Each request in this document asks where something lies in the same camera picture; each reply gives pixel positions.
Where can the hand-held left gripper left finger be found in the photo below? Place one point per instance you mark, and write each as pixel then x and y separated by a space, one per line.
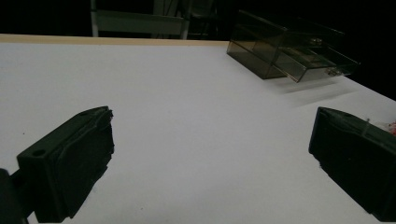
pixel 67 165

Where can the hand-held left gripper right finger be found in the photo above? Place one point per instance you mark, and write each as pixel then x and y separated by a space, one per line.
pixel 358 155

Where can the smoky transparent drawer box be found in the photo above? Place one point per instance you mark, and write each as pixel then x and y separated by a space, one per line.
pixel 288 51

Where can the small red and white object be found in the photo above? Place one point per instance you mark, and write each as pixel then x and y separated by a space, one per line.
pixel 390 127

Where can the grey metal chair frame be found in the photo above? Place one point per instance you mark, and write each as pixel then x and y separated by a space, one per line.
pixel 140 20

